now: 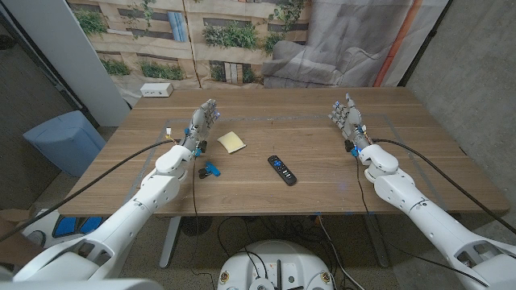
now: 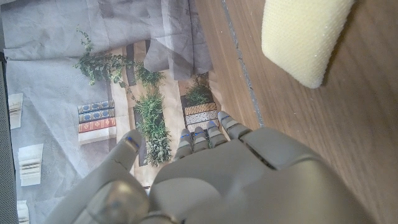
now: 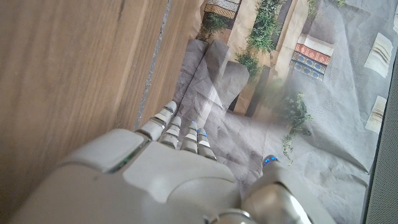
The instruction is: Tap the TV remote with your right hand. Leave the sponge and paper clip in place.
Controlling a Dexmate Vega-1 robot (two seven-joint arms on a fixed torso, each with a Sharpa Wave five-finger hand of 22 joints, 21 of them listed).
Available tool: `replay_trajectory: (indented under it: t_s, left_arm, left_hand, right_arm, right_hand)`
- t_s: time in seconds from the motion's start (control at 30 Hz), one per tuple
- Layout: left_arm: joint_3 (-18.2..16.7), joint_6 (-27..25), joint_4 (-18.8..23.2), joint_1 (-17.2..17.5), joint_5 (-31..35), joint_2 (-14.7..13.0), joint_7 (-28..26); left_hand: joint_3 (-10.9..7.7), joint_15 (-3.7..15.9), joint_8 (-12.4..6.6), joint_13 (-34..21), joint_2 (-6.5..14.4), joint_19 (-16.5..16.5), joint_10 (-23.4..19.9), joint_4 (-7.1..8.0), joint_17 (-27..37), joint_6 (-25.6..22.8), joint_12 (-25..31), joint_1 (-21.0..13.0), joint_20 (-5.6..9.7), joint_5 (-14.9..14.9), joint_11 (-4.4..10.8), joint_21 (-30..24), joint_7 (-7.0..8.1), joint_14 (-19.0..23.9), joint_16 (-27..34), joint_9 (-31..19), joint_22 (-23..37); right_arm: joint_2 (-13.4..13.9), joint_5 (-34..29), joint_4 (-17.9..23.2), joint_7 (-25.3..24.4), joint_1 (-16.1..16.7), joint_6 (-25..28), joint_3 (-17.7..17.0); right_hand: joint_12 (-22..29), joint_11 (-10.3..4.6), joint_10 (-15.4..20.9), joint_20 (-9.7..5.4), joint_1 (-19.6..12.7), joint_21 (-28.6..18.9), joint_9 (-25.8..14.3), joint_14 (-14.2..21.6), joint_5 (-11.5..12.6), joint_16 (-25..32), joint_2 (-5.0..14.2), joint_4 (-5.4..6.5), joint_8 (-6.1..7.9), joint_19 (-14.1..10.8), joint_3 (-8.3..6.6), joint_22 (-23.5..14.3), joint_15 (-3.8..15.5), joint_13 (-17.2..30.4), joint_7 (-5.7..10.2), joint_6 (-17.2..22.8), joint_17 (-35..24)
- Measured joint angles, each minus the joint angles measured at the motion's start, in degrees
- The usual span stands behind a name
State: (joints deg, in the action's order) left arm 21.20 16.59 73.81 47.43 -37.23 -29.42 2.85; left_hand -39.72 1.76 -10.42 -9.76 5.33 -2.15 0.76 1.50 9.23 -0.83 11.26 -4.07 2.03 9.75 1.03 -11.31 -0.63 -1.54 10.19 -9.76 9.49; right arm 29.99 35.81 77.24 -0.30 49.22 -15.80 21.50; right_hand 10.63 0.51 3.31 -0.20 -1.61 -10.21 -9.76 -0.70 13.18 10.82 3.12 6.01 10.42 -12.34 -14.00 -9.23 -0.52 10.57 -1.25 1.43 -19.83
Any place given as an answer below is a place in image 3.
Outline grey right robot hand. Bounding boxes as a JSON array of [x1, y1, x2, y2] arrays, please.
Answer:
[[9, 100, 337, 224]]

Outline grey tape outline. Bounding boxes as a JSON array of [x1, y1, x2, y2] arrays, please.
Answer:
[[133, 0, 174, 131]]

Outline printed fabric backdrop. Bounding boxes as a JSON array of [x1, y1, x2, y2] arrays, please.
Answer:
[[172, 0, 398, 224]]

